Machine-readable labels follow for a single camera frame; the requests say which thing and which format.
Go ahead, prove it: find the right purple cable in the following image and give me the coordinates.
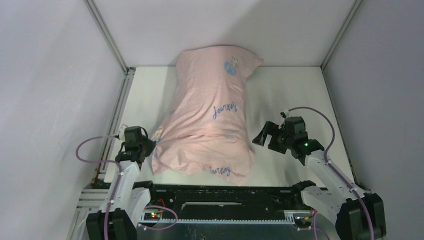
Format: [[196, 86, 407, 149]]
[[288, 105, 376, 240]]

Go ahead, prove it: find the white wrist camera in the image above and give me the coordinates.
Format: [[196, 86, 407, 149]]
[[116, 124, 128, 142], [280, 109, 292, 120]]

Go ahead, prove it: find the aluminium frame post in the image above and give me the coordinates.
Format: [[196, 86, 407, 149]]
[[83, 0, 131, 75], [320, 0, 364, 71]]

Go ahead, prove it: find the left aluminium frame post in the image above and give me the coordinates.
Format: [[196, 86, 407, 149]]
[[83, 0, 131, 75]]

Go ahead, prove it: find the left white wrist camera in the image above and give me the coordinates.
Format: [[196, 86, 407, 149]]
[[116, 124, 128, 142]]

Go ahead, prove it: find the right aluminium frame post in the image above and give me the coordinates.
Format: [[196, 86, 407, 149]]
[[320, 0, 364, 71]]

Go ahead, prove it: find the pink and blue pillowcase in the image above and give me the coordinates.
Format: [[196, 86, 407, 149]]
[[151, 45, 263, 185]]

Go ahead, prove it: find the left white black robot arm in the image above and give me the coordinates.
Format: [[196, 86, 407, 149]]
[[86, 126, 158, 240]]

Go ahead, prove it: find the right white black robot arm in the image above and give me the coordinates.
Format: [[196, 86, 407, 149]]
[[252, 116, 387, 240]]

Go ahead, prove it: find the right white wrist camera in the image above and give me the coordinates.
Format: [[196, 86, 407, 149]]
[[280, 109, 292, 120]]

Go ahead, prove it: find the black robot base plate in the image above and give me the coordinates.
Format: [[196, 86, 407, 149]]
[[134, 180, 316, 224]]

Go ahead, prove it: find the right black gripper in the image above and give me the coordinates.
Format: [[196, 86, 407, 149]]
[[252, 121, 294, 155]]

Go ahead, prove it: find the grey slotted cable duct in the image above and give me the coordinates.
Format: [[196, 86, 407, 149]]
[[142, 211, 296, 225]]

